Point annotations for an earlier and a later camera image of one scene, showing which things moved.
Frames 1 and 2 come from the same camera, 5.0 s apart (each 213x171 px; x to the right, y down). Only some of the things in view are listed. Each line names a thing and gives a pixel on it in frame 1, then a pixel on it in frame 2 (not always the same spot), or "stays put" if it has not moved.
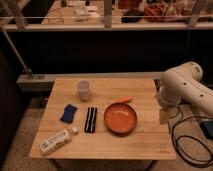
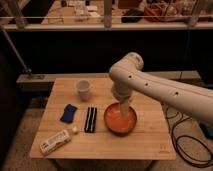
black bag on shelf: x=132 y=15 stays put
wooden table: x=103 y=119 stays put
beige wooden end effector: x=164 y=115 to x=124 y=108
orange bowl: x=120 y=118 stays put
